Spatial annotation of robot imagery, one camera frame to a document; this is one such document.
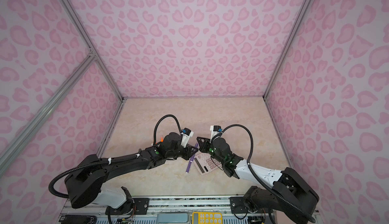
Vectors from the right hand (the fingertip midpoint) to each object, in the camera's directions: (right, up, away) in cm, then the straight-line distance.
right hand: (197, 139), depth 79 cm
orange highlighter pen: (-15, +2, -13) cm, 20 cm away
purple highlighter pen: (-2, -9, -1) cm, 10 cm away
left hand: (+1, -4, 0) cm, 4 cm away
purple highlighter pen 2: (-5, -17, +6) cm, 19 cm away
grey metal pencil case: (-11, -33, -11) cm, 37 cm away
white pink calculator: (+5, -15, +5) cm, 17 cm away
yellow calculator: (+5, -34, -10) cm, 36 cm away
